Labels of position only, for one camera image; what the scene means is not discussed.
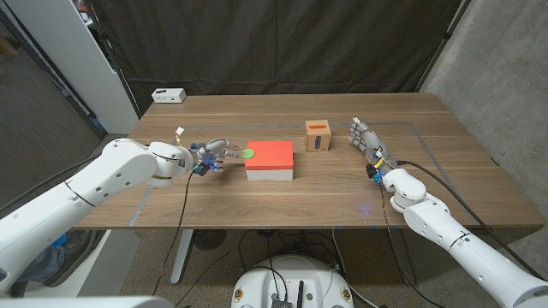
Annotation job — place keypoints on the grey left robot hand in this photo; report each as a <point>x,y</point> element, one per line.
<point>212,154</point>

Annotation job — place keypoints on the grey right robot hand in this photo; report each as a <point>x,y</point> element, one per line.
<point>371,143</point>

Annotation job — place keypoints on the green round coin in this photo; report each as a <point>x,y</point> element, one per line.
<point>248,153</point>

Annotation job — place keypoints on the wooden slotted cube box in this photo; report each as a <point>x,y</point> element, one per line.
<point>317,137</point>

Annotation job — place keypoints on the red box with white base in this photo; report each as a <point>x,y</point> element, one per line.
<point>272,156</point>

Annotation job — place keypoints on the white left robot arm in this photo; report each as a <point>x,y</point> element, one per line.
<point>94,179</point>

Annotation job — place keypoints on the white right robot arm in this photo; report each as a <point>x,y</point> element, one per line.
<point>466,248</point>

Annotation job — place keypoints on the white power outlet box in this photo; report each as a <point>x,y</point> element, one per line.
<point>168,95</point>

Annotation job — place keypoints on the round black floor fan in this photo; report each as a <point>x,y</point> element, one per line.
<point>210,239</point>

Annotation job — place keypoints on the white table leg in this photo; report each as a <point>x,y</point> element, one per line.
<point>182,256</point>

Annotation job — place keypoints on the dark grey table leg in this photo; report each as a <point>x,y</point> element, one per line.
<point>400,256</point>

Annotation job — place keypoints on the black fabric curtain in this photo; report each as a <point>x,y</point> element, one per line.
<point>274,47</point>

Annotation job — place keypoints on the black curtain stand pole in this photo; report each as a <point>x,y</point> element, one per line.
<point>445,36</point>
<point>113,60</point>

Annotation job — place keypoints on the white robot torso base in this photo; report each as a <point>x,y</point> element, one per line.
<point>295,274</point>

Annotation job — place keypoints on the white cabinet panel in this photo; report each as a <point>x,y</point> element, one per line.
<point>77,55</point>

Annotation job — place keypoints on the white robot chest plate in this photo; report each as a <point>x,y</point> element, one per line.
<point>85,302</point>

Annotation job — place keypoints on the person's leg in jeans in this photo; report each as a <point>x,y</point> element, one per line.
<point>40,265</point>

